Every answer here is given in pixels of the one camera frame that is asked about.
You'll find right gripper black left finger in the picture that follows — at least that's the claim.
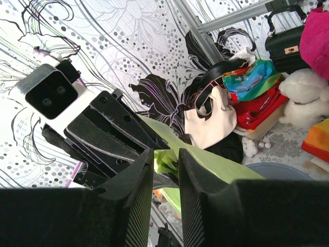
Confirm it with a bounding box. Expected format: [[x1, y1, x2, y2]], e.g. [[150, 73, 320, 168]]
[[1, 149, 154, 246]]

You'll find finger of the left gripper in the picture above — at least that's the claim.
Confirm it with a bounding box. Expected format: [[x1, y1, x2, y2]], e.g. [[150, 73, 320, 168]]
[[64, 113, 144, 178]]

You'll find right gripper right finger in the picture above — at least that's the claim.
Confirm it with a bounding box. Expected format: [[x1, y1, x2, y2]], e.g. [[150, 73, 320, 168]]
[[178, 149, 328, 246]]

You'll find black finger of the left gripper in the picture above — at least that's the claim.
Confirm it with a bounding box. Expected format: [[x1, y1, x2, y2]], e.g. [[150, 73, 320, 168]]
[[89, 90, 170, 153]]

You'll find green plastic trash bag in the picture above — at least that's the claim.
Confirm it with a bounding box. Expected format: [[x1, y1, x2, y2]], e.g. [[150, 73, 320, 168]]
[[139, 115, 265, 217]]

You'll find blue plastic trash bin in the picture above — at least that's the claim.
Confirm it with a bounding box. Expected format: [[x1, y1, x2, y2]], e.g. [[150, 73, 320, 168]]
[[246, 162, 313, 181]]

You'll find cream canvas tote bag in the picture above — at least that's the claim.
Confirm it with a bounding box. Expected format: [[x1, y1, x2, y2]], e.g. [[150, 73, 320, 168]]
[[184, 86, 237, 149]]

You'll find rainbow striped bag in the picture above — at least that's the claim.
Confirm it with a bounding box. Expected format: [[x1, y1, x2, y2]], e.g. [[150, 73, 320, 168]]
[[301, 118, 329, 162]]

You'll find magenta hanging cloth bag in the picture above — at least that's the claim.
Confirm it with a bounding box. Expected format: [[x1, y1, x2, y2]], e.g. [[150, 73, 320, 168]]
[[299, 6, 328, 79]]

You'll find red folded cloth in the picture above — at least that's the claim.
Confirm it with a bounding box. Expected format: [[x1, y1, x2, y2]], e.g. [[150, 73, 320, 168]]
[[226, 83, 288, 130]]

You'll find colourful scarf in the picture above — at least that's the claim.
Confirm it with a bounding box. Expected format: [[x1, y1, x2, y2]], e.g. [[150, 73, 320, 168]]
[[222, 60, 281, 101]]

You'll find white plush lamb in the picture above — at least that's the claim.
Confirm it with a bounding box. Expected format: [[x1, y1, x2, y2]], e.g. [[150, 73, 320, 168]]
[[279, 68, 328, 129]]

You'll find black leather handbag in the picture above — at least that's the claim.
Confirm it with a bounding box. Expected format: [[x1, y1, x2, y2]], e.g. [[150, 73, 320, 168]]
[[265, 5, 310, 74]]

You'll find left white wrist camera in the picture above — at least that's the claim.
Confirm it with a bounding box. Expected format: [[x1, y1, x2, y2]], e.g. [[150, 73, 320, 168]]
[[11, 54, 96, 136]]

